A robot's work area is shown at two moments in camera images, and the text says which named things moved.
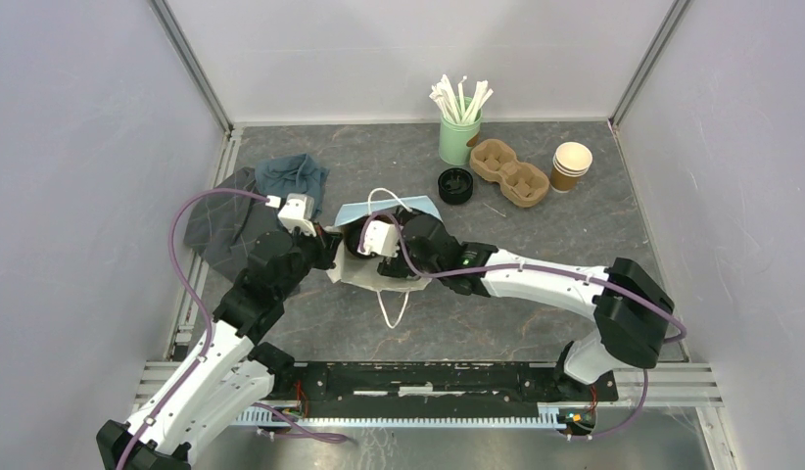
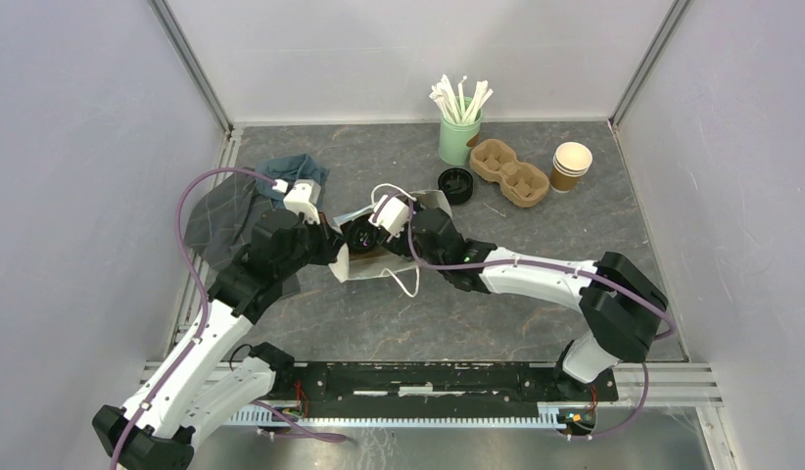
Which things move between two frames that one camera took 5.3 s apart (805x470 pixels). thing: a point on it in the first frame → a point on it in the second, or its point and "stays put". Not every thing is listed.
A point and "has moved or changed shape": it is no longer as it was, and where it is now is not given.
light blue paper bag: (361, 269) has moved or changed shape
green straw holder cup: (457, 139) stays put
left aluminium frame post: (192, 65) stays put
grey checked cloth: (231, 215) stays put
